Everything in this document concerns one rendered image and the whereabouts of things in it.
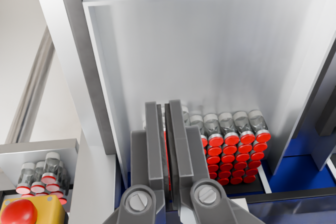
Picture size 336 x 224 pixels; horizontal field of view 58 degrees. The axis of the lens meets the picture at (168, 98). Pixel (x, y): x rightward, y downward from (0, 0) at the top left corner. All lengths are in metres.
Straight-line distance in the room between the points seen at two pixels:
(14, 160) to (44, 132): 1.37
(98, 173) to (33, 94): 0.43
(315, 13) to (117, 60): 0.24
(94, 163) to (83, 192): 0.05
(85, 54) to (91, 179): 0.20
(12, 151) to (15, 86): 1.16
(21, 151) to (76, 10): 0.28
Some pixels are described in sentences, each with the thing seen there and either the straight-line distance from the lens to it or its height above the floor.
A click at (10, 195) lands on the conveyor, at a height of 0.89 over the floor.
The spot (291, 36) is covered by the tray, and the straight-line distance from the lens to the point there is 0.40.
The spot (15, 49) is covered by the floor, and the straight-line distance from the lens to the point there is 1.54.
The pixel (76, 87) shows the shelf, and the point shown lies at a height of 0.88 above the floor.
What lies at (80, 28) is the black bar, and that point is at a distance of 0.33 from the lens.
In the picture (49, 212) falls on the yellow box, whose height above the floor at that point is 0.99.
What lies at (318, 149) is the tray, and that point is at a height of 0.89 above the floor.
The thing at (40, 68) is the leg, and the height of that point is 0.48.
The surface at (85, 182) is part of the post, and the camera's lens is 0.47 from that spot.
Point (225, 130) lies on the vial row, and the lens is 0.44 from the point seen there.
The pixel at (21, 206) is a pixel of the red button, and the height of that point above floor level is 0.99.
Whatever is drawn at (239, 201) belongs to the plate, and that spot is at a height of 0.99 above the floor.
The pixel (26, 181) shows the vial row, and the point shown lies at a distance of 0.54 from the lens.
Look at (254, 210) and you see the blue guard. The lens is 0.44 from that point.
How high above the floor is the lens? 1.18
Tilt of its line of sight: 45 degrees down
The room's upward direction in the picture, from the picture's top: 172 degrees clockwise
